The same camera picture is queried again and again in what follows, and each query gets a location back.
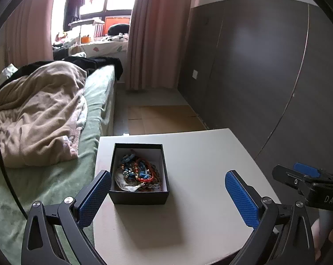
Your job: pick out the white wall socket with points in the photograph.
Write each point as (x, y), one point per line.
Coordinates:
(195, 74)

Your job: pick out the flattened cardboard sheets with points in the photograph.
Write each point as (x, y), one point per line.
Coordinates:
(169, 121)

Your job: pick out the wide pink curtain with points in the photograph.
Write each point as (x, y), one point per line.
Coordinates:
(155, 33)

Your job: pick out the bed with green sheet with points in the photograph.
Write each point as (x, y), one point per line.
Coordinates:
(45, 187)

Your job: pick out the black clothes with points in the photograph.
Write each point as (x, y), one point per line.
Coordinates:
(100, 62)

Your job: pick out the row of red books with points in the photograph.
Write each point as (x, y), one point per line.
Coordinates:
(98, 30)

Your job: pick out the orange box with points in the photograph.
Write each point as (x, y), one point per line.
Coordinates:
(114, 22)

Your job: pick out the black round bag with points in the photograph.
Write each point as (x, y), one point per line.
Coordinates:
(119, 29)

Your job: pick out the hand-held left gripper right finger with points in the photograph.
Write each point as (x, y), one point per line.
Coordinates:
(241, 198)

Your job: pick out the printed light cloth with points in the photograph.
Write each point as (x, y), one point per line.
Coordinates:
(105, 47)

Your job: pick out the narrow pink curtain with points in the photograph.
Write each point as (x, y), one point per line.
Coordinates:
(31, 27)

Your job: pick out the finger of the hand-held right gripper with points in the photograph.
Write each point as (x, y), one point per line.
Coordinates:
(307, 169)
(290, 177)

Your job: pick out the black jewelry box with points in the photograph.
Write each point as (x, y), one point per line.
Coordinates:
(138, 197)

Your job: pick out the beige blanket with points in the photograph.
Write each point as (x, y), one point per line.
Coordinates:
(36, 116)

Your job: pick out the white feather ornament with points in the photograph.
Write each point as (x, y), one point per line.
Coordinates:
(125, 185)

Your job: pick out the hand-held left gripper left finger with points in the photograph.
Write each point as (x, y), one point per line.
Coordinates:
(96, 198)

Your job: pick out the pile of bead jewelry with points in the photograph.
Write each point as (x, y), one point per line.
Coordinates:
(133, 168)

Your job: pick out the small orange container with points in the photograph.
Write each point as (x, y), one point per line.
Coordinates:
(85, 39)

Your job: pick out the dark hanging clothes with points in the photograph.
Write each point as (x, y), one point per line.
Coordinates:
(72, 5)

